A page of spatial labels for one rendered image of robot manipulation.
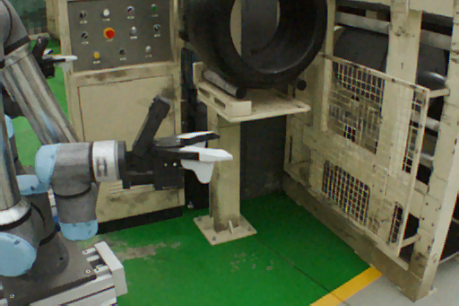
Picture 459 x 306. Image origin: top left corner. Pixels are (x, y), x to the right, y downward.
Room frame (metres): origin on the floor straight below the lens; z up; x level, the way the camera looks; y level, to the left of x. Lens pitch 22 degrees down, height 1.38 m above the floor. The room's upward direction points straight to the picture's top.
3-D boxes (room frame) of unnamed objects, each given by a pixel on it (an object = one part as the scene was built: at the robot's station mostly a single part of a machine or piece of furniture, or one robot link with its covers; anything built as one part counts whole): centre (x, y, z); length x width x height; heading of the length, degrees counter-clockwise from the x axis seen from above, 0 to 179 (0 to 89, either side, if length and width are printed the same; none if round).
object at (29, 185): (0.80, 0.46, 0.88); 0.13 x 0.12 x 0.14; 10
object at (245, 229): (2.06, 0.03, 0.02); 0.27 x 0.27 x 0.04; 25
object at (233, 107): (1.78, 0.03, 0.84); 0.36 x 0.09 x 0.06; 25
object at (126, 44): (2.22, 0.58, 0.63); 0.56 x 0.41 x 1.27; 115
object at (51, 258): (0.81, 0.47, 0.77); 0.15 x 0.15 x 0.10
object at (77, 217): (0.72, 0.30, 0.94); 0.11 x 0.08 x 0.11; 10
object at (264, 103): (1.84, -0.10, 0.80); 0.37 x 0.36 x 0.02; 115
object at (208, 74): (1.78, 0.03, 0.90); 0.35 x 0.05 x 0.05; 25
